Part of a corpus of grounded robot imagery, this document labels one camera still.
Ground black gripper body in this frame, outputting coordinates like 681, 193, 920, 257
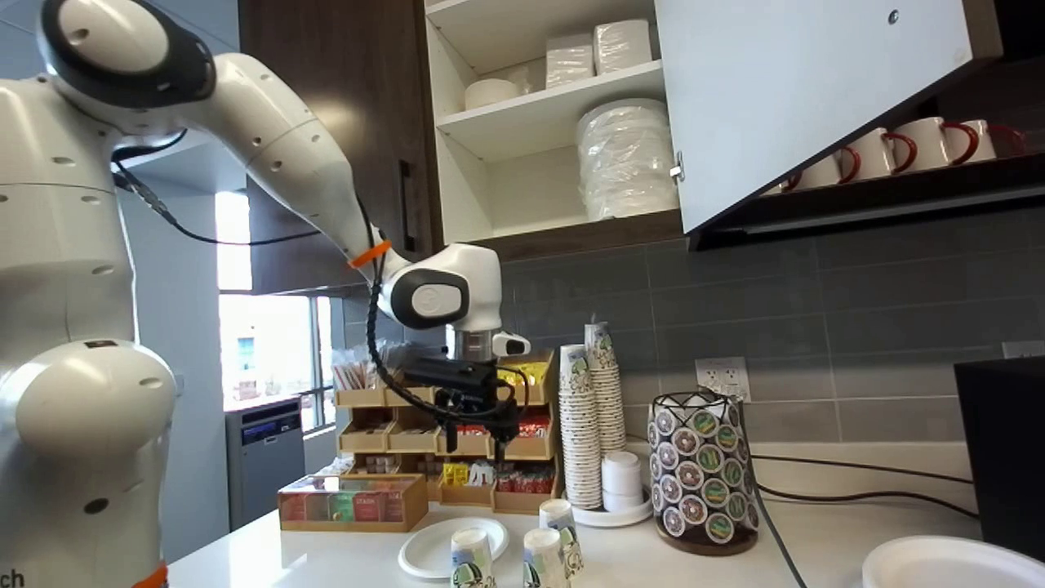
439, 380, 518, 430

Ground printed white paper cup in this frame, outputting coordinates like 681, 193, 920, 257
518, 525, 570, 588
447, 525, 499, 588
536, 495, 587, 577

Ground single white paper plate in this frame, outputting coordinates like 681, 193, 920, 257
395, 512, 513, 586

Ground shorter stack of paper cups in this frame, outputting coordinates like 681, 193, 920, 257
554, 341, 605, 512

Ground taller stack of paper cups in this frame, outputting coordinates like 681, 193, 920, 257
582, 321, 629, 456

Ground white plate under cup stacks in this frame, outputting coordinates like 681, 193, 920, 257
565, 495, 653, 534

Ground plastic wrapped plate stack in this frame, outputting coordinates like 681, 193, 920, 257
570, 94, 679, 221

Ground stack of white bowls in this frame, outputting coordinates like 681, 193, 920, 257
460, 75, 525, 110

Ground dark wood cabinet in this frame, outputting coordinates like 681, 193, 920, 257
239, 0, 443, 266

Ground white cabinet door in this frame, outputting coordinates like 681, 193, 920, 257
650, 0, 975, 240

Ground white plate right edge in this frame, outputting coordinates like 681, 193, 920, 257
858, 534, 1045, 588

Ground wooden condiment organizer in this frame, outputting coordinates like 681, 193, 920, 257
334, 348, 562, 516

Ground bundle of stir sticks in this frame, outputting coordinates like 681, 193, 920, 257
329, 348, 385, 391

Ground small white cup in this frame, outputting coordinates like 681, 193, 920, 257
596, 446, 645, 516

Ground wooden tea box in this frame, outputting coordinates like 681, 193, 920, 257
274, 470, 430, 536

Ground grey dishwasher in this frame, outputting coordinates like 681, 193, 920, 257
223, 400, 307, 534

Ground bright glass window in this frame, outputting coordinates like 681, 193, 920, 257
213, 189, 338, 414

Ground white napkin pack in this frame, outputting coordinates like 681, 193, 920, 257
540, 29, 596, 93
590, 15, 655, 77

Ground black coffee machine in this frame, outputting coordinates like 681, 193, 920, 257
953, 357, 1045, 564

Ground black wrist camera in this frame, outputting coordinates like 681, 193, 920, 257
403, 357, 504, 391

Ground orange cable tie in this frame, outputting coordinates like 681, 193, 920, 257
348, 240, 391, 273

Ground black cabinet handle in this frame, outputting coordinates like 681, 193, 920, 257
395, 161, 417, 254

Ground white wall outlet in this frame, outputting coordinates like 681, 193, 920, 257
697, 357, 754, 405

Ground thin dark power cable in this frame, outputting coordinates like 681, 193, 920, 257
751, 486, 811, 588

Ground thin black cable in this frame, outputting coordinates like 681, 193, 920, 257
754, 483, 984, 523
747, 451, 975, 486

